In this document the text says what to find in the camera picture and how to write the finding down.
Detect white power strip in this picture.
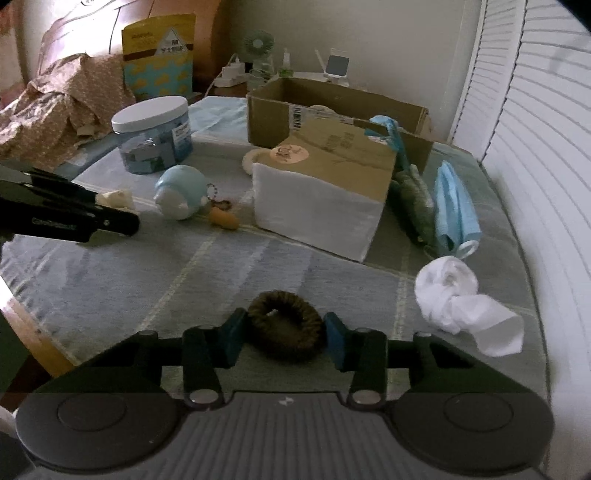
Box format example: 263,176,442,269
213,54,249,88

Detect cream hair scrunchie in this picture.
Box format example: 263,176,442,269
242,148,279,179

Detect blue plush toy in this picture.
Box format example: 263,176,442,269
153,165,209,222

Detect grey green checked blanket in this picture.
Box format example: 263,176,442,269
0,134,550,402

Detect light blue cloth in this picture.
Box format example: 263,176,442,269
187,95,250,136

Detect small cream soft item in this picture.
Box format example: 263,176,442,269
95,189,135,214

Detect gold tissue pack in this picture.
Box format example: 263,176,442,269
252,119,399,264

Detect brown hair scrunchie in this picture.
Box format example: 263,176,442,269
247,291,324,361

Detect green desk fan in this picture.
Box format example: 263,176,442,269
243,30,276,91

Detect cardboard box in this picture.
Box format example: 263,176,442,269
246,77,435,178

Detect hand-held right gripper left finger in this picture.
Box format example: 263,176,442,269
60,308,250,409

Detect blue face mask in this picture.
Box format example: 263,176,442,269
433,160,482,257

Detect patterned sachet with blue tassel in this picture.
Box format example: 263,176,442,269
369,115,438,247

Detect clear jar with white lid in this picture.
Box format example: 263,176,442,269
111,96,195,175

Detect small green bottle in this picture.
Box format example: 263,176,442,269
277,48,297,78

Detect orange keychain charm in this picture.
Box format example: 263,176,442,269
208,207,241,232

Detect brown dotted cloth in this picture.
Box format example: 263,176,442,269
0,52,137,172

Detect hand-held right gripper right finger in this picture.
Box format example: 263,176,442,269
323,313,509,409

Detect yellow and blue paper bag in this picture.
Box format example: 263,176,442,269
122,13,197,100

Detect white phone stand device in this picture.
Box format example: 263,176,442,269
315,48,350,86

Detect white louvred door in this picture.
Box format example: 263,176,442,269
450,0,591,352

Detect white sock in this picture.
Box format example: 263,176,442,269
414,256,525,359

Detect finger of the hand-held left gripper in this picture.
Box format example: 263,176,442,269
90,205,140,238
21,168,100,205

